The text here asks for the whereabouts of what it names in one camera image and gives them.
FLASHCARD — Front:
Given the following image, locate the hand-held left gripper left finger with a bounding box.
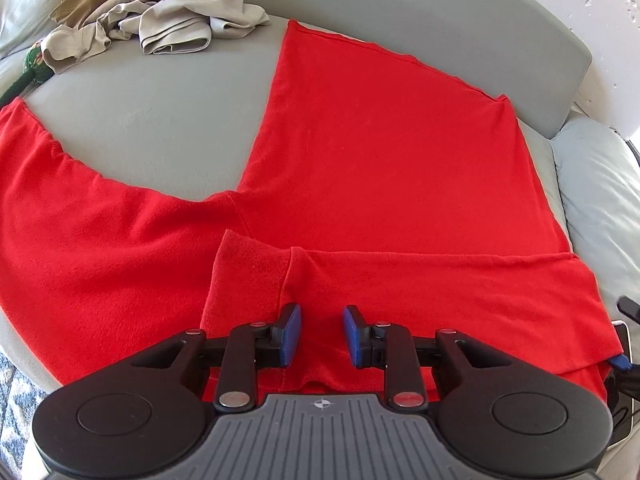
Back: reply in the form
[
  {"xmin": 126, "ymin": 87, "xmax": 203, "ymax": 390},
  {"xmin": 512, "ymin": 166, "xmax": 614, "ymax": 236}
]
[{"xmin": 132, "ymin": 304, "xmax": 302, "ymax": 409}]

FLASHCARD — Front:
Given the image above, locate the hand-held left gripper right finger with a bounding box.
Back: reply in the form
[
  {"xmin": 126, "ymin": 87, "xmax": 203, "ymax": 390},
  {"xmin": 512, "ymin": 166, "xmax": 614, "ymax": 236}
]
[{"xmin": 342, "ymin": 305, "xmax": 511, "ymax": 408}]

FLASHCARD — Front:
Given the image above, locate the red t-shirt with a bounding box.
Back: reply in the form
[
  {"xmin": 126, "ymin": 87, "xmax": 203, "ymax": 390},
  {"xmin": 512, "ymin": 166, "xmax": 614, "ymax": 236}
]
[{"xmin": 0, "ymin": 19, "xmax": 626, "ymax": 403}]

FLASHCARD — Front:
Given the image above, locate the smartphone with photo screen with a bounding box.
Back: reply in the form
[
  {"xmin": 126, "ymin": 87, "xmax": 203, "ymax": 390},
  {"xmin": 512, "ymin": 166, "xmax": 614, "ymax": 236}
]
[{"xmin": 611, "ymin": 320, "xmax": 634, "ymax": 362}]

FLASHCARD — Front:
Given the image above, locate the light grey pillow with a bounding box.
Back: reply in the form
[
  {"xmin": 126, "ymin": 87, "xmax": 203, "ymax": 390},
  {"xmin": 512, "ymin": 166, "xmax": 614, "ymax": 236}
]
[{"xmin": 550, "ymin": 117, "xmax": 640, "ymax": 322}]

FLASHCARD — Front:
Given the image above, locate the blue patterned rug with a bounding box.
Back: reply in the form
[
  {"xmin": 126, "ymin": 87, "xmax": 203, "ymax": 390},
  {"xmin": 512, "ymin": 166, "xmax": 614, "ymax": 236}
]
[{"xmin": 0, "ymin": 355, "xmax": 51, "ymax": 433}]

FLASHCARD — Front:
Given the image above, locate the beige crumpled garment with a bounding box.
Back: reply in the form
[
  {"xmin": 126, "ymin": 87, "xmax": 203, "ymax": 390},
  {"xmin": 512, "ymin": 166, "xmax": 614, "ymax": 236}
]
[{"xmin": 41, "ymin": 0, "xmax": 272, "ymax": 75}]

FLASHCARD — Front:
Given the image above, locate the green fabric strap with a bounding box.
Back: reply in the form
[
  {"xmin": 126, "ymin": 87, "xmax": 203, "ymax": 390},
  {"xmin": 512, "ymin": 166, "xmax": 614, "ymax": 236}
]
[{"xmin": 0, "ymin": 42, "xmax": 57, "ymax": 107}]

